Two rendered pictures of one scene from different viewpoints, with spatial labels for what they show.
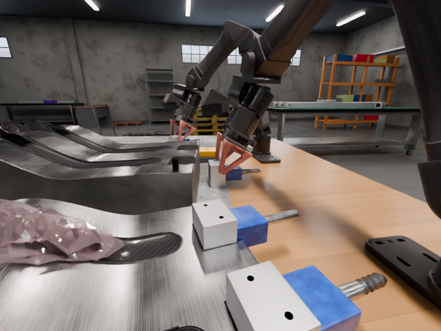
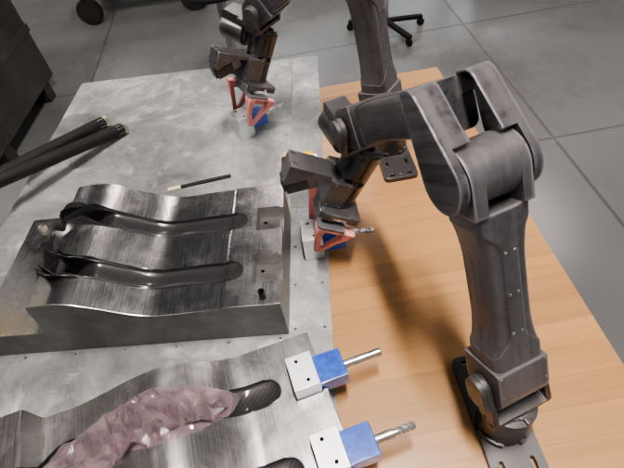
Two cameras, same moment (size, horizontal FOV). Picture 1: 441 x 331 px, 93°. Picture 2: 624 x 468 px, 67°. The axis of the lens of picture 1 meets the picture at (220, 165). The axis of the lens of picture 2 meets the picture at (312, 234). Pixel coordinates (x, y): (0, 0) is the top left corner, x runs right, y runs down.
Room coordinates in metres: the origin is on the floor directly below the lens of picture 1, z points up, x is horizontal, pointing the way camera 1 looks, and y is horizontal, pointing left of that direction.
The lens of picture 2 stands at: (-0.08, -0.08, 1.47)
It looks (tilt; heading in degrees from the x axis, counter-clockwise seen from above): 48 degrees down; 9
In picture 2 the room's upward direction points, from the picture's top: 10 degrees counter-clockwise
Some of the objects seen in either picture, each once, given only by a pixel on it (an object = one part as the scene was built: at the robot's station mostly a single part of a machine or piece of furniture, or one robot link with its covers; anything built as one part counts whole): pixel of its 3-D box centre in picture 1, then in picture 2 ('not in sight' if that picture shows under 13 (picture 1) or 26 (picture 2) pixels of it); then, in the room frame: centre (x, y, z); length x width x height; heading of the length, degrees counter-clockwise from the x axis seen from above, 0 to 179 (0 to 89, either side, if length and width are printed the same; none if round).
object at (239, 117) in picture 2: (185, 141); (259, 115); (0.88, 0.15, 0.83); 0.13 x 0.05 x 0.05; 125
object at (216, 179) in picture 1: (235, 171); (338, 235); (0.48, -0.04, 0.83); 0.13 x 0.05 x 0.05; 99
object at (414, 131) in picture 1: (336, 127); not in sight; (4.00, -2.22, 0.50); 2.75 x 1.07 x 0.99; 95
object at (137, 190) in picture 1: (77, 163); (141, 258); (0.42, 0.30, 0.87); 0.50 x 0.26 x 0.14; 93
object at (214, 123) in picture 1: (212, 122); not in sight; (5.50, 0.20, 0.42); 1.20 x 0.82 x 0.84; 101
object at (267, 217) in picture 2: (188, 155); (271, 225); (0.48, 0.08, 0.87); 0.05 x 0.05 x 0.04; 3
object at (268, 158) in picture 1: (261, 145); (390, 136); (0.75, -0.15, 0.84); 0.20 x 0.07 x 0.08; 10
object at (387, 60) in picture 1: (355, 92); not in sight; (7.85, -4.81, 1.23); 2.71 x 0.72 x 2.45; 100
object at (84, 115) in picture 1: (94, 116); not in sight; (8.26, 4.88, 0.38); 1.41 x 0.72 x 0.75; 10
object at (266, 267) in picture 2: (182, 169); (268, 274); (0.37, 0.07, 0.87); 0.05 x 0.05 x 0.04; 3
